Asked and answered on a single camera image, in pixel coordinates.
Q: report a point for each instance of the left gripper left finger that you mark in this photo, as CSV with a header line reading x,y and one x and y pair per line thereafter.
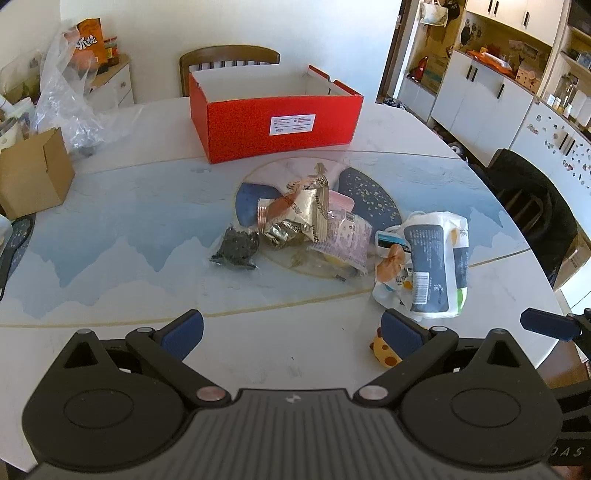
x,y
114,403

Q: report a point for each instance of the white fridge with magnets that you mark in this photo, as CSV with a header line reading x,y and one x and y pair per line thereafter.
x,y
562,154

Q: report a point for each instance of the pink bread package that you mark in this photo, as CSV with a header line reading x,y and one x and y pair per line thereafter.
x,y
348,240

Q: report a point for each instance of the pink ridged pad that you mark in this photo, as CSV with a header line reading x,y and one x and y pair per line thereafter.
x,y
339,201

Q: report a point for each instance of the clear plastic bag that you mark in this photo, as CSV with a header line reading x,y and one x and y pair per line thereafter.
x,y
88,122

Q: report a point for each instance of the black chair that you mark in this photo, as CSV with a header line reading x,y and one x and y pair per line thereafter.
x,y
534,204

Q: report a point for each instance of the chicken breast snack pouch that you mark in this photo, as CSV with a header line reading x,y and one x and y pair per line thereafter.
x,y
394,270

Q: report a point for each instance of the red cardboard box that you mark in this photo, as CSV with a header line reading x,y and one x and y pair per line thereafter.
x,y
248,111

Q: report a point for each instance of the orange snack bag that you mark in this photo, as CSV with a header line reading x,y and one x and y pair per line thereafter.
x,y
90,50

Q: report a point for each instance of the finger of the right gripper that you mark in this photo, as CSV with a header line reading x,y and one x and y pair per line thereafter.
x,y
552,325

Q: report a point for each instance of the small brown cardboard box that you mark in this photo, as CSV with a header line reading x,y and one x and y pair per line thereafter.
x,y
36,174

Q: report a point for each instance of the white drawer cabinet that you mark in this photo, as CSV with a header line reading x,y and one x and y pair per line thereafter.
x,y
113,85

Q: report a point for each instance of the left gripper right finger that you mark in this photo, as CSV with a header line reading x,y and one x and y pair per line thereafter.
x,y
464,404

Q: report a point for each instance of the glass sauce jar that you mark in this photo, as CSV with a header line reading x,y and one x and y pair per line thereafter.
x,y
111,51

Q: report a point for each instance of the white tissue pack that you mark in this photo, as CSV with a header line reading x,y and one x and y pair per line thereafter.
x,y
440,244

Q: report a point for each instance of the yellow giraffe toy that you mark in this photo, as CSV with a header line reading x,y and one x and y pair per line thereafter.
x,y
383,352

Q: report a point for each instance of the gold foil snack bag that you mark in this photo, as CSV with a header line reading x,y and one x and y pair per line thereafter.
x,y
300,215

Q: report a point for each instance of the brown wooden chair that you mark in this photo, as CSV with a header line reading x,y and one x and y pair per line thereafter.
x,y
222,56

